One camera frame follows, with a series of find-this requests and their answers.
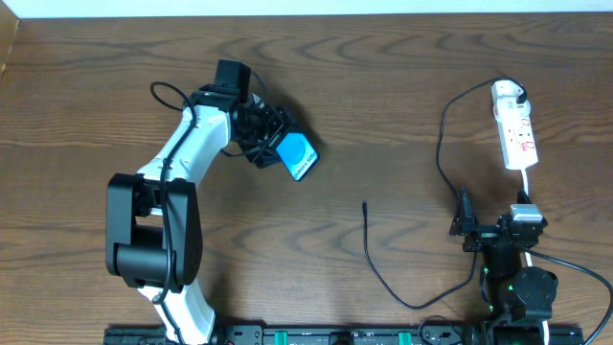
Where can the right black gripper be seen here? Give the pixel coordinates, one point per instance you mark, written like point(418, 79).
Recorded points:
point(486, 233)

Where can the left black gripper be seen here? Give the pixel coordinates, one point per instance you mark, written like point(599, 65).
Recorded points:
point(270, 132)

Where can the blue Galaxy smartphone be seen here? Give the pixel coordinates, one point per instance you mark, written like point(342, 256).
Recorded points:
point(297, 154)

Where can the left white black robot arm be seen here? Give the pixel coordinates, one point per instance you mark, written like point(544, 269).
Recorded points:
point(153, 230)

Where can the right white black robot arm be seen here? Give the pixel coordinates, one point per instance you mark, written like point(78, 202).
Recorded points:
point(520, 296)

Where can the white charger plug adapter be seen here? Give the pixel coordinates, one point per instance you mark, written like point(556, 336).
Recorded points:
point(509, 90)

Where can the white power strip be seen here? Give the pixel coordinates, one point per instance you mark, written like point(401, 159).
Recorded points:
point(516, 135)

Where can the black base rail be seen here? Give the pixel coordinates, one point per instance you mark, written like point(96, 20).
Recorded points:
point(429, 334)

